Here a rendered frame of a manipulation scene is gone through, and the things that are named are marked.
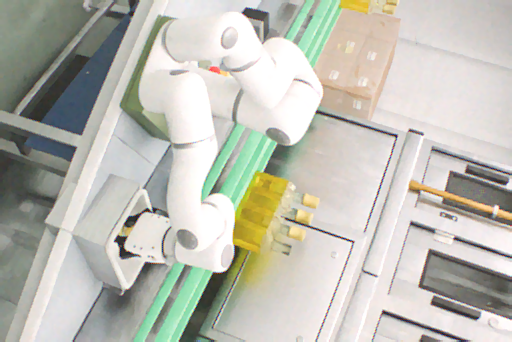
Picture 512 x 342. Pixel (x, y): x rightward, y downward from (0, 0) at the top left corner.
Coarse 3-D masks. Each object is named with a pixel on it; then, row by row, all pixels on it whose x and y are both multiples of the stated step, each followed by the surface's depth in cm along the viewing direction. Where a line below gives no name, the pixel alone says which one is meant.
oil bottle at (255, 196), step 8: (248, 192) 164; (256, 192) 164; (264, 192) 163; (248, 200) 162; (256, 200) 162; (264, 200) 162; (272, 200) 162; (280, 200) 162; (264, 208) 161; (272, 208) 161; (280, 208) 160; (288, 208) 162
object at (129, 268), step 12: (144, 192) 131; (132, 204) 127; (144, 204) 135; (120, 228) 125; (108, 240) 123; (108, 252) 124; (120, 264) 143; (132, 264) 143; (120, 276) 133; (132, 276) 141
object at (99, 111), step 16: (144, 0) 136; (144, 16) 135; (128, 32) 135; (128, 48) 134; (112, 64) 135; (112, 80) 134; (112, 96) 133; (96, 112) 133; (96, 128) 133; (80, 144) 133; (80, 160) 132; (48, 240) 131; (48, 256) 130; (32, 272) 130; (32, 288) 129; (32, 304) 129; (16, 320) 129; (16, 336) 128
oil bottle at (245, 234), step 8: (240, 224) 158; (248, 224) 158; (240, 232) 157; (248, 232) 157; (256, 232) 157; (264, 232) 156; (232, 240) 159; (240, 240) 157; (248, 240) 156; (256, 240) 155; (264, 240) 155; (272, 240) 156; (248, 248) 159; (256, 248) 157; (264, 248) 156
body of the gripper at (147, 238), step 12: (144, 216) 129; (156, 216) 128; (144, 228) 126; (156, 228) 125; (168, 228) 123; (132, 240) 126; (144, 240) 124; (156, 240) 123; (132, 252) 125; (144, 252) 123; (156, 252) 122
